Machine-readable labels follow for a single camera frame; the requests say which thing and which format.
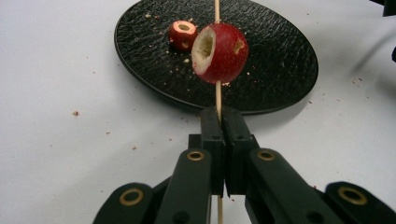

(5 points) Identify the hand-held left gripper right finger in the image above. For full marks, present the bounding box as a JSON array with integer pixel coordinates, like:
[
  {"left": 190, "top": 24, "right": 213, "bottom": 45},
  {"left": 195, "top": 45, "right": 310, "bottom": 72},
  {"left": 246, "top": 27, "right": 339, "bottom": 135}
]
[{"left": 221, "top": 106, "right": 344, "bottom": 224}]

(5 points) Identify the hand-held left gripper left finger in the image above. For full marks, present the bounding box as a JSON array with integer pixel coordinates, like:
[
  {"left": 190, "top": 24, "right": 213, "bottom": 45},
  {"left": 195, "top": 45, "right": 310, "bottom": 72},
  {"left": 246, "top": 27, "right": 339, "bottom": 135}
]
[{"left": 154, "top": 106, "right": 226, "bottom": 224}]

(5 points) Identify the thin wooden skewer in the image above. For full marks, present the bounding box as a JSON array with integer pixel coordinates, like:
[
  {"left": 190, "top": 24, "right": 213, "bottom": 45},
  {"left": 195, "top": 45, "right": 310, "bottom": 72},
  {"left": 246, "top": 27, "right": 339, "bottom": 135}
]
[{"left": 213, "top": 0, "right": 225, "bottom": 224}]

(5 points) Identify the black textured round plate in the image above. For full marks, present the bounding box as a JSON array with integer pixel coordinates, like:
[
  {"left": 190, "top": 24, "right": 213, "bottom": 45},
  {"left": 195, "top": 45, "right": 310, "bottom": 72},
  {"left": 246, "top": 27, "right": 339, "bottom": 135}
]
[{"left": 113, "top": 0, "right": 319, "bottom": 116}]

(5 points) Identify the red cored hawthorn fruit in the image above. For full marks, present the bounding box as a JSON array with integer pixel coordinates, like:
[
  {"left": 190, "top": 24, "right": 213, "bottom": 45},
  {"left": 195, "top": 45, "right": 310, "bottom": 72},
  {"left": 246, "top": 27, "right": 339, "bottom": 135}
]
[
  {"left": 167, "top": 20, "right": 198, "bottom": 52},
  {"left": 191, "top": 21, "right": 250, "bottom": 85}
]

